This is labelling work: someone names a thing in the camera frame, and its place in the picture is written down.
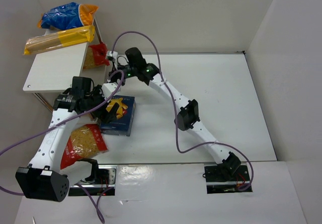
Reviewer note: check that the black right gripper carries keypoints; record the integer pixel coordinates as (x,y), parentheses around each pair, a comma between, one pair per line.
(113,73)

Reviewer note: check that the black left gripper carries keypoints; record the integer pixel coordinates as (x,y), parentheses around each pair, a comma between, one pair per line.
(101,106)

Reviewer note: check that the blue Barilla pasta box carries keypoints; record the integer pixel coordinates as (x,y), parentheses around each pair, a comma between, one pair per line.
(125,114)

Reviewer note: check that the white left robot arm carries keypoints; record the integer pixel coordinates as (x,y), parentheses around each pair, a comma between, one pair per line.
(43,177)

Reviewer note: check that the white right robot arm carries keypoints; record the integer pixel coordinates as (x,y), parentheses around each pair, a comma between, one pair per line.
(186,111)

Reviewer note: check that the red macaroni pasta bag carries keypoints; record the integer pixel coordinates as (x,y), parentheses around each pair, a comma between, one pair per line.
(84,142)

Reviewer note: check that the red pasta bag under shelf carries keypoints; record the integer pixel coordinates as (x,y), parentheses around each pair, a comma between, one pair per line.
(96,56)

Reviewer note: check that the yellow spaghetti bag on shelf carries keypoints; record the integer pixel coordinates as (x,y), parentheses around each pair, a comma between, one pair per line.
(59,40)

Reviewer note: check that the white wooden shelf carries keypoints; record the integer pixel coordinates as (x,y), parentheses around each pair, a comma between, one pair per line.
(52,72)

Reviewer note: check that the blue orange pasta bag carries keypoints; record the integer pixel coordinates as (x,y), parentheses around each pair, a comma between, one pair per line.
(68,16)

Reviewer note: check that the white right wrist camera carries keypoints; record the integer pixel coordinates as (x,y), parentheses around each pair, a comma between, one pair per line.
(111,56)

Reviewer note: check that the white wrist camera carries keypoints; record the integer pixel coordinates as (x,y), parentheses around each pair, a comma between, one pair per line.
(110,89)
(111,56)

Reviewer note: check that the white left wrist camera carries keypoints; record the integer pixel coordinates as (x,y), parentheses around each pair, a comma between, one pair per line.
(110,89)

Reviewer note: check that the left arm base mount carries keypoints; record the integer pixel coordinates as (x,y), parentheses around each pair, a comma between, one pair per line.
(103,184)

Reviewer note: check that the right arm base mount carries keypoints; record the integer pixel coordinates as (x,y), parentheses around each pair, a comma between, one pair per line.
(215,183)

